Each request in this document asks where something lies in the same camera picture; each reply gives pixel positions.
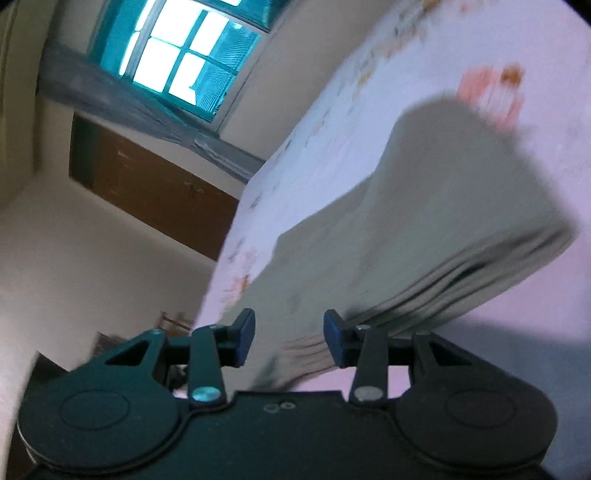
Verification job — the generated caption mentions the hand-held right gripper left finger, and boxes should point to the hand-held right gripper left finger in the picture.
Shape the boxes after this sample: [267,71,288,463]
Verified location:
[104,308,257,408]

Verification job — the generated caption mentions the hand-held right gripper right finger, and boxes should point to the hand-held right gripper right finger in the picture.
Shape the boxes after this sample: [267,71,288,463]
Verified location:
[323,309,468,406]

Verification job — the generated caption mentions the grey curtain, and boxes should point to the grey curtain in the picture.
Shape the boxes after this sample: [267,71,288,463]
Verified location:
[39,44,267,185]

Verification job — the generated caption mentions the brown wooden door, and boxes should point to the brown wooden door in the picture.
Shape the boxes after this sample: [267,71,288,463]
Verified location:
[69,113,242,262]

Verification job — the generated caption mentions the wooden chair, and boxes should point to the wooden chair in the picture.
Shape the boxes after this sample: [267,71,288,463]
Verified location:
[159,311,193,337]

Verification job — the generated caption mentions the grey pants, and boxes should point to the grey pants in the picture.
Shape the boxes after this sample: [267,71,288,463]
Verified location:
[245,99,578,393]

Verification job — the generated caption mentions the bed with pink floral sheet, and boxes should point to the bed with pink floral sheet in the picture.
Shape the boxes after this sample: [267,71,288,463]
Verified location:
[194,0,591,416]

